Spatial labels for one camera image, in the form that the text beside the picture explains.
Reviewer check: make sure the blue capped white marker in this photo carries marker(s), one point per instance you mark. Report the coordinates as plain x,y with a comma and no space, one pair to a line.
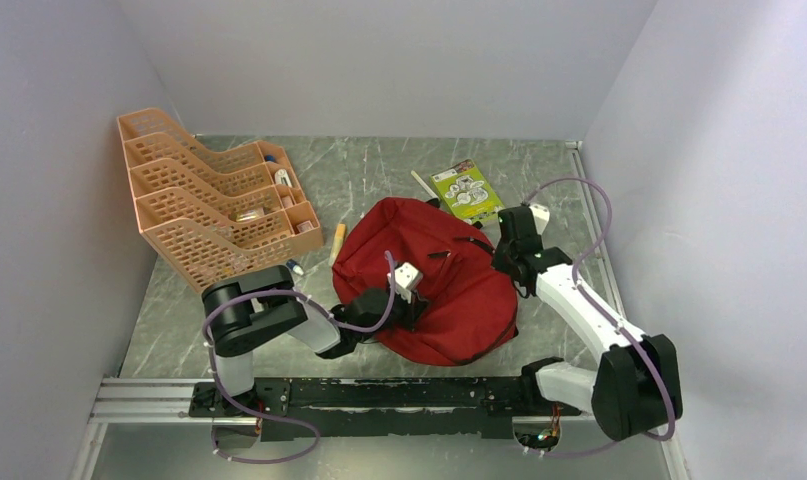
295,267

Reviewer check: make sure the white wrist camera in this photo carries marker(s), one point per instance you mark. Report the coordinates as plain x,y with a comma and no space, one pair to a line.
406,277
541,215

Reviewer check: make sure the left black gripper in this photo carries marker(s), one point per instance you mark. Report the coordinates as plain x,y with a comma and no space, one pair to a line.
413,311

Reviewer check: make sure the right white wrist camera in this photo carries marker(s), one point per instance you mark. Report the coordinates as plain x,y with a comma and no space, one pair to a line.
541,215

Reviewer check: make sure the white pencil stick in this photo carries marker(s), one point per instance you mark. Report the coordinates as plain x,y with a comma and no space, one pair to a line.
424,185

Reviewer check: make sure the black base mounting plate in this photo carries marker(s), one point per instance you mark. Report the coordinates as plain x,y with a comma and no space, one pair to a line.
406,406

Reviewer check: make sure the green activity book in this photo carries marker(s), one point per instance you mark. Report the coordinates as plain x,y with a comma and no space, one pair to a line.
467,194

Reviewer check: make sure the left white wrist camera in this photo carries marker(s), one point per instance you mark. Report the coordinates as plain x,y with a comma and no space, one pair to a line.
406,277

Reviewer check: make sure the red backpack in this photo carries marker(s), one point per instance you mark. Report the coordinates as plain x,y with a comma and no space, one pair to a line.
472,308

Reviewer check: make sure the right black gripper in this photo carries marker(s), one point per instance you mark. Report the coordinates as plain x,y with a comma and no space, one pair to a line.
498,252

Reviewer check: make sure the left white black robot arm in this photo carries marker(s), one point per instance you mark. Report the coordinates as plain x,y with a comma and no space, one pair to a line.
245,312

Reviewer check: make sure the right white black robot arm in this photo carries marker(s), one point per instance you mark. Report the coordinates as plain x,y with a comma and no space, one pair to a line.
634,387

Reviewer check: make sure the orange plastic file organizer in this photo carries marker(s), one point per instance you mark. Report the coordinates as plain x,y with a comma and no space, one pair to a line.
212,215

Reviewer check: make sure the aluminium frame rail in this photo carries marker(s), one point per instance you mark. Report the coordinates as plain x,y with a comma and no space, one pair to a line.
139,429

